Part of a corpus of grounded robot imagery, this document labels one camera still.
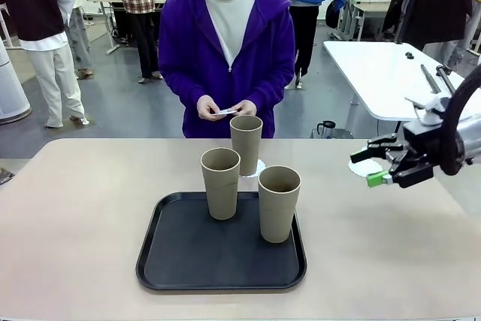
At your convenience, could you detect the grey background desk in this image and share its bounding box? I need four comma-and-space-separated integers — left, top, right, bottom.
337, 0, 392, 42

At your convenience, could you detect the person in purple hoodie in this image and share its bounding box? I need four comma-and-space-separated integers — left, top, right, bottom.
158, 0, 296, 139

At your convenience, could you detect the person's right forearm purple sleeve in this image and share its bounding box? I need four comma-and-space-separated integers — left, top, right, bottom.
159, 65, 206, 110

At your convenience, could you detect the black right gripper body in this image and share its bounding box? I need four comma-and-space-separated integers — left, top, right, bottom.
389, 120, 458, 189

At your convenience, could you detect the grey container with black handle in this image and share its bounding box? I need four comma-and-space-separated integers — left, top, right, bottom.
310, 120, 354, 140

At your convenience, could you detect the black backpack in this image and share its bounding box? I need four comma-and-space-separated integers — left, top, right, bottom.
325, 0, 341, 29

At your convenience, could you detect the person in grey trousers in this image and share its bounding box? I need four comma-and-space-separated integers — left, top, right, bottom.
56, 0, 95, 80

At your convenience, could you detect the tall beige cup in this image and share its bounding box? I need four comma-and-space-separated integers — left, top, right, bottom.
229, 114, 263, 177
200, 147, 241, 221
257, 165, 302, 244

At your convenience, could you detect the person's right hand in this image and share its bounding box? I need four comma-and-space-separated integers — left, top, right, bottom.
197, 95, 222, 122

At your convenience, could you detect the person's left hand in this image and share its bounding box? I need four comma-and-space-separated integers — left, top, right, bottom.
235, 100, 259, 117

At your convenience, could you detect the person's left forearm purple sleeve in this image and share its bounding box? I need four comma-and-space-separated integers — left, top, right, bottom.
251, 72, 295, 115

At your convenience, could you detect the black corrugated cable hose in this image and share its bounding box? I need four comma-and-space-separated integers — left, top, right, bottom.
439, 72, 481, 176

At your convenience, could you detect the white cylindrical floor unit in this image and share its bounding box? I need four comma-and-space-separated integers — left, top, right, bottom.
0, 38, 31, 125

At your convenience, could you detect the black coat on rack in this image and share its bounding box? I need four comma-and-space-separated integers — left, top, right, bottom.
381, 0, 473, 51

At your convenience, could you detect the black metal rod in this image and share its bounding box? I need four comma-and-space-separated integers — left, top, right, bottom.
435, 66, 458, 92
420, 64, 441, 93

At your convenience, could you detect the large white table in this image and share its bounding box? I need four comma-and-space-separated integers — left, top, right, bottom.
322, 41, 470, 141

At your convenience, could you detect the black plastic serving tray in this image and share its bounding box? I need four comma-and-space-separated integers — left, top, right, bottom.
135, 191, 307, 292

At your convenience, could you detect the right wrist camera white plate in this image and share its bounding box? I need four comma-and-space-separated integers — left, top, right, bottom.
404, 95, 450, 126

